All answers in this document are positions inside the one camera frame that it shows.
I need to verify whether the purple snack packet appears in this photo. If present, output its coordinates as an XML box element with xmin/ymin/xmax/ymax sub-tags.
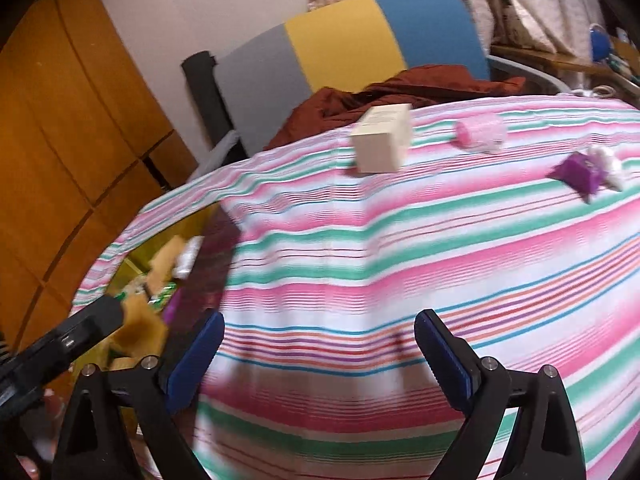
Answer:
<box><xmin>162</xmin><ymin>292</ymin><xmax>184</xmax><ymax>326</ymax></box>
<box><xmin>550</xmin><ymin>152</ymin><xmax>603</xmax><ymax>196</ymax></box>

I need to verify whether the white packet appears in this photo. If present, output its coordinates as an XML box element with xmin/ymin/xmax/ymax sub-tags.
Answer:
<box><xmin>172</xmin><ymin>235</ymin><xmax>205</xmax><ymax>278</ymax></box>

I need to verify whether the beige cake piece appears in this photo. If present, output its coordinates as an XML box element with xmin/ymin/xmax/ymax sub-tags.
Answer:
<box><xmin>149</xmin><ymin>236</ymin><xmax>188</xmax><ymax>293</ymax></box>

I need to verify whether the green snack packet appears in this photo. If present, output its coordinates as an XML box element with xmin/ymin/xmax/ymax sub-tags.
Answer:
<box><xmin>147</xmin><ymin>282</ymin><xmax>178</xmax><ymax>307</ymax></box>

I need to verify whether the cream carton box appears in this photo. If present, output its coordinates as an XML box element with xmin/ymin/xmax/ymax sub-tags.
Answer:
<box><xmin>350</xmin><ymin>103</ymin><xmax>413</xmax><ymax>174</ymax></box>

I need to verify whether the brown cloth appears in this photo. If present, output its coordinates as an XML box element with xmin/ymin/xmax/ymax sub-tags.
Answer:
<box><xmin>262</xmin><ymin>64</ymin><xmax>526</xmax><ymax>151</ymax></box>

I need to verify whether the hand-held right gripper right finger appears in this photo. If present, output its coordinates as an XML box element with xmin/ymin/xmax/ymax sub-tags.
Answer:
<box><xmin>414</xmin><ymin>309</ymin><xmax>586</xmax><ymax>480</ymax></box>

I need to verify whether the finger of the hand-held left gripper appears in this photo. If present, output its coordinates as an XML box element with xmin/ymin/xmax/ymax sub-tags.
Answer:
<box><xmin>62</xmin><ymin>296</ymin><xmax>127</xmax><ymax>359</ymax></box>

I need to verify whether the white wrapped candy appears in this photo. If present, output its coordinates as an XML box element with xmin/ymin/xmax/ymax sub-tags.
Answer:
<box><xmin>587</xmin><ymin>146</ymin><xmax>626</xmax><ymax>192</ymax></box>

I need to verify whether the wooden wardrobe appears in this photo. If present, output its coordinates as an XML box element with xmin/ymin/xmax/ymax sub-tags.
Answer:
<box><xmin>0</xmin><ymin>0</ymin><xmax>201</xmax><ymax>361</ymax></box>

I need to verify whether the blue round object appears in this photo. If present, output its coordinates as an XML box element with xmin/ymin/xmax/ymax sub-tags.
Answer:
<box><xmin>590</xmin><ymin>25</ymin><xmax>614</xmax><ymax>63</ymax></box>

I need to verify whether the striped tablecloth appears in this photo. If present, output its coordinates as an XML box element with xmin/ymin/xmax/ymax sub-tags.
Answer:
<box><xmin>72</xmin><ymin>92</ymin><xmax>640</xmax><ymax>480</ymax></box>

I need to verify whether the pink wrapped roll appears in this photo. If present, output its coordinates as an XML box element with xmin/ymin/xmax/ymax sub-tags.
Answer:
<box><xmin>455</xmin><ymin>114</ymin><xmax>506</xmax><ymax>153</ymax></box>

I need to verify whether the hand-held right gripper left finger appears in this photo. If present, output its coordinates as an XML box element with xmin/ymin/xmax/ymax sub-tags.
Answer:
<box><xmin>51</xmin><ymin>309</ymin><xmax>226</xmax><ymax>480</ymax></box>

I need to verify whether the wooden side desk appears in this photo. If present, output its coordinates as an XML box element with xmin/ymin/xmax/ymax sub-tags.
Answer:
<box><xmin>492</xmin><ymin>44</ymin><xmax>640</xmax><ymax>92</ymax></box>

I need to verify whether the grey yellow blue chair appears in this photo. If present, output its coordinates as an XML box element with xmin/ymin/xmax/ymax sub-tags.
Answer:
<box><xmin>182</xmin><ymin>0</ymin><xmax>571</xmax><ymax>171</ymax></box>

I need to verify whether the gold box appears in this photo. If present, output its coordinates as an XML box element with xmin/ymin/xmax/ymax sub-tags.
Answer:
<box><xmin>70</xmin><ymin>202</ymin><xmax>243</xmax><ymax>411</ymax></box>

